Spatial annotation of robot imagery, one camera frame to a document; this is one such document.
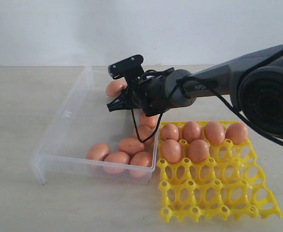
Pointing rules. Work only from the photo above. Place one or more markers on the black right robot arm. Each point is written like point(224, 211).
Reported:
point(254, 83)

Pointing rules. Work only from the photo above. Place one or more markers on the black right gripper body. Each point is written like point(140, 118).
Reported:
point(136, 96)

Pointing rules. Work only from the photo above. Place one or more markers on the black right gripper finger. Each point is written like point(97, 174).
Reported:
point(118, 109)
point(119, 102)

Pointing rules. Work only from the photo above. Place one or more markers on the brown egg second row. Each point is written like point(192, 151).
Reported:
point(115, 87)

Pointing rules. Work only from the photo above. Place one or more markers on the clear plastic bin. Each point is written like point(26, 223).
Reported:
point(82, 121)

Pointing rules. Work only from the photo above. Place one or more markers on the brown egg front right corner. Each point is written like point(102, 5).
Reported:
point(142, 159)

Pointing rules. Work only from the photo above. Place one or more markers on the yellow plastic egg tray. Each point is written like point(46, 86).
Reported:
point(228, 183)

